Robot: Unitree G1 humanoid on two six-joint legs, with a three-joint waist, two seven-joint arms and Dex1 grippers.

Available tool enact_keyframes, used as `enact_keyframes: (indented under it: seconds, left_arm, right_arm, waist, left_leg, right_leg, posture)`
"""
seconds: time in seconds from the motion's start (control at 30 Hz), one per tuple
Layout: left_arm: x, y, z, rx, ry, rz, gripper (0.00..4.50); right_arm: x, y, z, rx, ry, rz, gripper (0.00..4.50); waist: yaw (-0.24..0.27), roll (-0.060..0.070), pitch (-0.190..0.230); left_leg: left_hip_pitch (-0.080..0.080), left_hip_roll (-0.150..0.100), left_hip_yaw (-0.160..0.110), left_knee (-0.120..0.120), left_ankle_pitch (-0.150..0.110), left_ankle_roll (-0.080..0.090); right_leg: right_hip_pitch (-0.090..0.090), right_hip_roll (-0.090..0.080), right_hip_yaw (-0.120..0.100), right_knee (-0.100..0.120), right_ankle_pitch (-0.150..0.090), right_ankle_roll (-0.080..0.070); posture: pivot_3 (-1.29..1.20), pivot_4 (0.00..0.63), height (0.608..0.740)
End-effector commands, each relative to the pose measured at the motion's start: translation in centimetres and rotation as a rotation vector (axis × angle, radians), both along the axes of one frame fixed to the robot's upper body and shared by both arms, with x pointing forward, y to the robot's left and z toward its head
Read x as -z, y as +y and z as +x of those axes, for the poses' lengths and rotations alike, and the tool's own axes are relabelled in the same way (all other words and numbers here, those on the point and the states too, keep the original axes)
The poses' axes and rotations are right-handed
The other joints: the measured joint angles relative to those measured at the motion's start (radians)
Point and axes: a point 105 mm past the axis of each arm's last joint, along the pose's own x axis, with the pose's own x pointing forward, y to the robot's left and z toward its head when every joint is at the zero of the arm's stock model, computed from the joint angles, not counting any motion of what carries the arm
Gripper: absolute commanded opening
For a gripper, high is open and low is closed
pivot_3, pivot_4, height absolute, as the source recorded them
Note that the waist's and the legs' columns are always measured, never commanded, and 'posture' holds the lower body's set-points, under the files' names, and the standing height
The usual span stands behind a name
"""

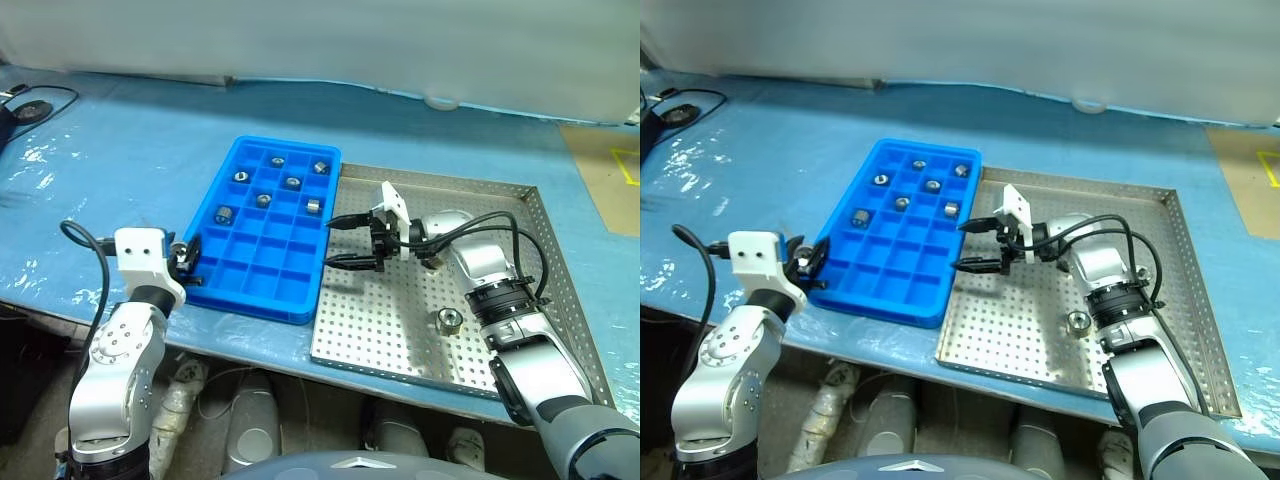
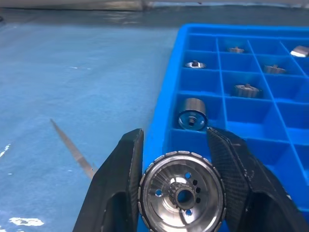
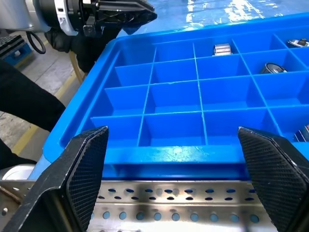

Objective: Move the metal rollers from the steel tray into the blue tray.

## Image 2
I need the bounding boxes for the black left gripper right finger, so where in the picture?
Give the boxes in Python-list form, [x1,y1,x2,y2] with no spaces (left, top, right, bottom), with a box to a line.
[206,127,304,232]

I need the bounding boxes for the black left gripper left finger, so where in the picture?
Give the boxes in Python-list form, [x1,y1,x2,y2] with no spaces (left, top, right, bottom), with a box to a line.
[72,128,144,232]

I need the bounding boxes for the large ribbed metal roller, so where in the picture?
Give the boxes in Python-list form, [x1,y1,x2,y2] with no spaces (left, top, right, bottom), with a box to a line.
[138,150,227,232]

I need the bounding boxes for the blue compartment tray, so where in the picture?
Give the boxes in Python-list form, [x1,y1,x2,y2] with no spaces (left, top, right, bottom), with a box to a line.
[142,23,309,232]

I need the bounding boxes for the thin metal strip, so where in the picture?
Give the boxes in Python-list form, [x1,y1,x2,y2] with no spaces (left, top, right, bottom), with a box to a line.
[50,118,98,180]

